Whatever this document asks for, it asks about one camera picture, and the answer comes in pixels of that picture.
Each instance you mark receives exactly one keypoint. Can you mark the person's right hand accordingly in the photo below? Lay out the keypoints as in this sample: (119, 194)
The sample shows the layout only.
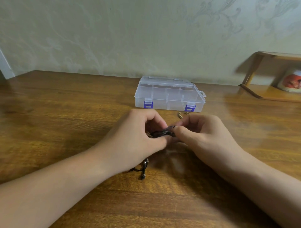
(211, 141)

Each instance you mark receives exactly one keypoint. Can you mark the person's left hand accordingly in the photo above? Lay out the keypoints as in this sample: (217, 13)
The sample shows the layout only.
(127, 143)

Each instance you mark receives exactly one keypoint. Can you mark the wooden shelf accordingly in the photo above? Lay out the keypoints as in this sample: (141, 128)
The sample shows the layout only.
(273, 91)

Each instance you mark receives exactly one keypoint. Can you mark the person's left forearm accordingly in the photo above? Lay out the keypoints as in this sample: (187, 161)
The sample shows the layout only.
(44, 195)

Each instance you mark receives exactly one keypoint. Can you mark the person's right forearm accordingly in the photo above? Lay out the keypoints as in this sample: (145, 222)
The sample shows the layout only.
(273, 195)

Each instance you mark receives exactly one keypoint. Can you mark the white printed mug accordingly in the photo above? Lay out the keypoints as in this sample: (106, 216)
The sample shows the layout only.
(291, 81)

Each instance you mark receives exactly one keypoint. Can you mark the clear plastic organizer box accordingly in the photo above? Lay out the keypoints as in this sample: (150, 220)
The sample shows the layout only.
(169, 94)

